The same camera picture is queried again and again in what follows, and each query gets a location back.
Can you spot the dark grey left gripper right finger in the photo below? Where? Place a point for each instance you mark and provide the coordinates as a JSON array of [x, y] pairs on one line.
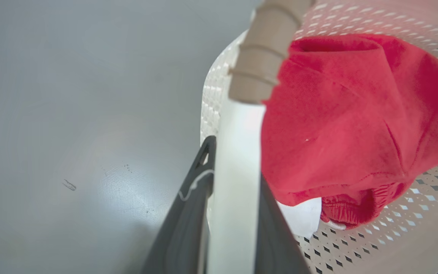
[[276, 243]]

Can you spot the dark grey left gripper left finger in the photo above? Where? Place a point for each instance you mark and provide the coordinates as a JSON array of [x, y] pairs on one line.
[[184, 228]]

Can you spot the white perforated laundry basket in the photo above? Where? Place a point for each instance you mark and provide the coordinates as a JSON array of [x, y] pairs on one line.
[[238, 190]]

